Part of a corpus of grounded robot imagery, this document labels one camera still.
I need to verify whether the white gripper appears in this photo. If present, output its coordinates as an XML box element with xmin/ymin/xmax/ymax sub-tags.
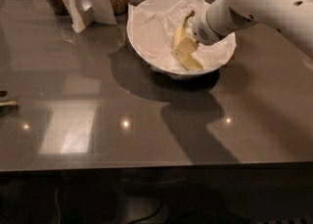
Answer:
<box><xmin>171</xmin><ymin>9</ymin><xmax>224</xmax><ymax>59</ymax></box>

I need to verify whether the yellow banana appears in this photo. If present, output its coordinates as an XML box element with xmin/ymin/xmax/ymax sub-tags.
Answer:
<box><xmin>173</xmin><ymin>11</ymin><xmax>202</xmax><ymax>70</ymax></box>

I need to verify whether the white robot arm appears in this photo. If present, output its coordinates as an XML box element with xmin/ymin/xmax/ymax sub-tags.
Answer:
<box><xmin>191</xmin><ymin>0</ymin><xmax>313</xmax><ymax>59</ymax></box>

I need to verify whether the white bowl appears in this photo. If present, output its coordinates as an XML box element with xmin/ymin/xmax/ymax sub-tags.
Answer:
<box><xmin>126</xmin><ymin>0</ymin><xmax>237</xmax><ymax>81</ymax></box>

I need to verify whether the white crumpled paper liner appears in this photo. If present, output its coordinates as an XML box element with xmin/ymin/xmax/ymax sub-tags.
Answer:
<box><xmin>127</xmin><ymin>0</ymin><xmax>237</xmax><ymax>73</ymax></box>

